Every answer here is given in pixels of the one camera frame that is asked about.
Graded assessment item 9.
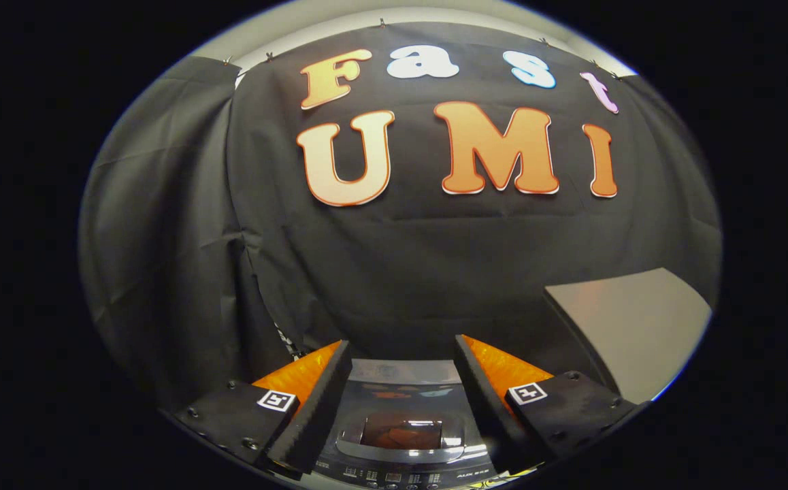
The grey washing machine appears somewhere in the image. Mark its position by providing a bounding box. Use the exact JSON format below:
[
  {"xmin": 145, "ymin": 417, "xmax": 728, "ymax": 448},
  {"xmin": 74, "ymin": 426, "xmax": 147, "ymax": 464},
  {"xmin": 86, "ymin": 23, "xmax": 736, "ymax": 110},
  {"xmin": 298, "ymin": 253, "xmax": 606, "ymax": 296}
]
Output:
[{"xmin": 302, "ymin": 359, "xmax": 544, "ymax": 490}]

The black backdrop cloth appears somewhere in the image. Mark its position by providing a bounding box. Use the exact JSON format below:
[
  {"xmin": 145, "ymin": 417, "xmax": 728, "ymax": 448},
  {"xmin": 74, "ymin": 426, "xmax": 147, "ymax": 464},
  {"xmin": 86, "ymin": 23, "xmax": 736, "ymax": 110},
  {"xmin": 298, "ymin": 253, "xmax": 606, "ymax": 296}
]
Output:
[{"xmin": 227, "ymin": 20, "xmax": 723, "ymax": 361}]

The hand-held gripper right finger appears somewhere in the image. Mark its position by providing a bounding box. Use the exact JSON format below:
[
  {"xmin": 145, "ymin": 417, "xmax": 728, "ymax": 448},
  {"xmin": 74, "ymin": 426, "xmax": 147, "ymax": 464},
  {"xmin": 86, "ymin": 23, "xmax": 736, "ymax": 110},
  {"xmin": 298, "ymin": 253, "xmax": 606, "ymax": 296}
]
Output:
[{"xmin": 453, "ymin": 335, "xmax": 641, "ymax": 472}]

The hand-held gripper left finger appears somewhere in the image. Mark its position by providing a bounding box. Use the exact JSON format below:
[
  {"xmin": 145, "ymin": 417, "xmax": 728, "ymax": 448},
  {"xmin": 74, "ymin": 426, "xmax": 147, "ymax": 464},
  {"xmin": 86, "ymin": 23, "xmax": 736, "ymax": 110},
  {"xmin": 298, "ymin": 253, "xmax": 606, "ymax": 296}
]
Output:
[{"xmin": 175, "ymin": 340, "xmax": 352, "ymax": 481}]

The plain black side curtain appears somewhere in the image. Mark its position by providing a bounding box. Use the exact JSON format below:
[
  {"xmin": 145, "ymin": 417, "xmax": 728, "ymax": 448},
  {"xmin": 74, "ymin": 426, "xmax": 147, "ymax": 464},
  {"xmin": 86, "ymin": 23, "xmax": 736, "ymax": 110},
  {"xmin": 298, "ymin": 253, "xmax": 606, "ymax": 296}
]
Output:
[{"xmin": 80, "ymin": 56, "xmax": 279, "ymax": 409}]

